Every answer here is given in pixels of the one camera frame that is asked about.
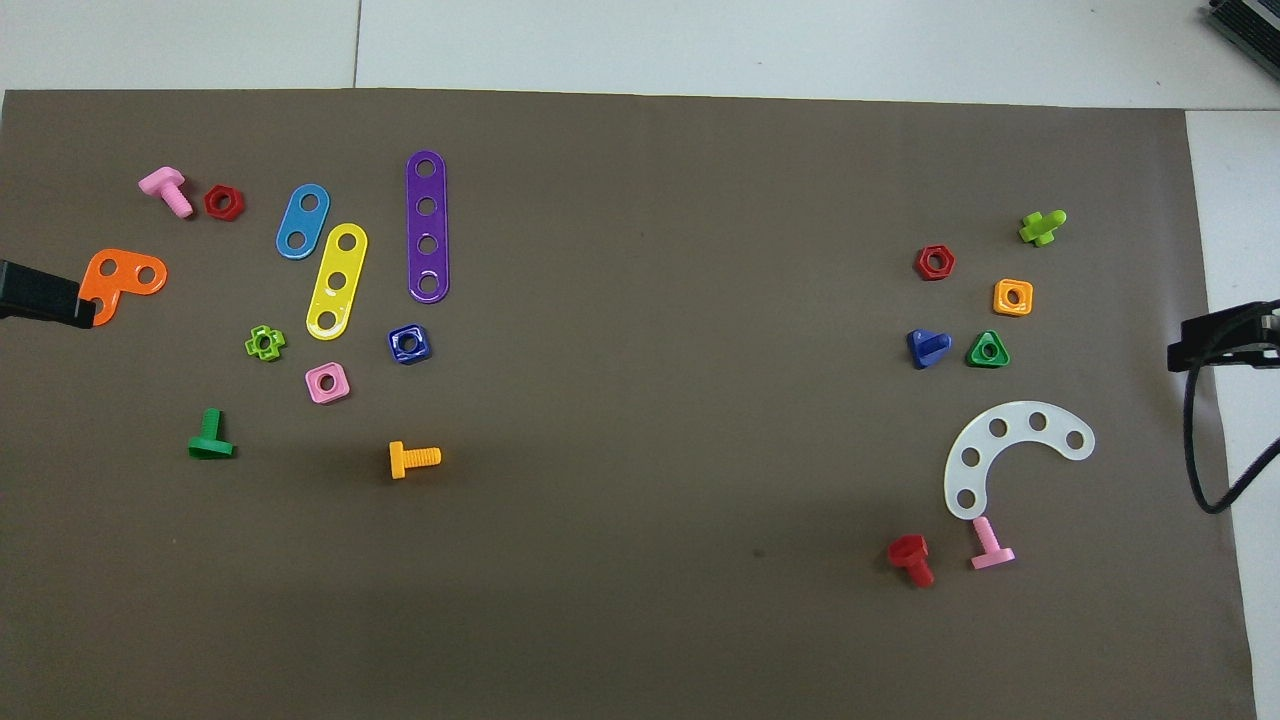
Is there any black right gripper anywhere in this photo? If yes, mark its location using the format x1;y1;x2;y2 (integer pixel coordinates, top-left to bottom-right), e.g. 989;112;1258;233
1168;298;1280;373

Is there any blue triangle-head toy bolt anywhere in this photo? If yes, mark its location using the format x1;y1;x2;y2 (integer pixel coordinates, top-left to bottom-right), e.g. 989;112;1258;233
906;328;953;371

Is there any blue square toy nut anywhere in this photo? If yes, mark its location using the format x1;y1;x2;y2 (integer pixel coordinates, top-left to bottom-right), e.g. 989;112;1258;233
387;324;433;366

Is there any orange three-hole angled plate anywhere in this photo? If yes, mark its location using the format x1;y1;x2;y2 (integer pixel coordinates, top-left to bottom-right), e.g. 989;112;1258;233
78;248;169;328

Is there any pink plastic toy bolt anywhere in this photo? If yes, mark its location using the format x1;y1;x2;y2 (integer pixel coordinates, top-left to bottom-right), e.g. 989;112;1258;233
138;166;195;219
970;516;1017;571

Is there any lime green cross bolt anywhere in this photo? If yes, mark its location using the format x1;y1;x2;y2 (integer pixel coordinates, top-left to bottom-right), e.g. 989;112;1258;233
1018;209;1068;248

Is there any white curved five-hole plate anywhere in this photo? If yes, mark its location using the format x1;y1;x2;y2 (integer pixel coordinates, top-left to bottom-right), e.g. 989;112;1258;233
943;401;1097;522

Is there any green plastic toy bolt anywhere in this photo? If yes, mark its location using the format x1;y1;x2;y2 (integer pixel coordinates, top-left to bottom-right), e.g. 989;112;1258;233
187;408;236;461

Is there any blue two-hole toy plate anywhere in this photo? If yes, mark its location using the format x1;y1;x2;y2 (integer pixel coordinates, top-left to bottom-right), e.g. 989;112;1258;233
275;183;331;261

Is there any pink square toy nut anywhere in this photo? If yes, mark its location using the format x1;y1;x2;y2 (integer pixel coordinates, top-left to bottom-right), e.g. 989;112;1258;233
305;362;352;405

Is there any yellow three-hole toy plate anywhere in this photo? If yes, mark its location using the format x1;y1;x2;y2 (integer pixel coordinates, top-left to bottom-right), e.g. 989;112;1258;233
305;222;369;342

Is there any dark grey ribbed device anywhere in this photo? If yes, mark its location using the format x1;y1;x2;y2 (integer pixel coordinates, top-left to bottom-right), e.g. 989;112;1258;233
1205;0;1280;56

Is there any red hexagonal toy bolt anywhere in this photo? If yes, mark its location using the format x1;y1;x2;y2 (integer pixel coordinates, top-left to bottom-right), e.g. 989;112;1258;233
887;534;936;589

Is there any purple four-hole toy plate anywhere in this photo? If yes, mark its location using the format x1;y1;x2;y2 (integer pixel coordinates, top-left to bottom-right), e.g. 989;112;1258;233
405;150;451;303

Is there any orange plastic toy bolt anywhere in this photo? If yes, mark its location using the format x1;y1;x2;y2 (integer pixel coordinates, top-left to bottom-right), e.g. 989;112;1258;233
388;441;443;481

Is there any brown table mat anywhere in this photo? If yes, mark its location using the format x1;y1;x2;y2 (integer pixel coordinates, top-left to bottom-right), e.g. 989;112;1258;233
0;88;1259;720

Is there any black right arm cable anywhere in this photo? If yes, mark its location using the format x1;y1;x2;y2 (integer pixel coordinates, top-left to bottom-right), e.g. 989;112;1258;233
1183;300;1280;515

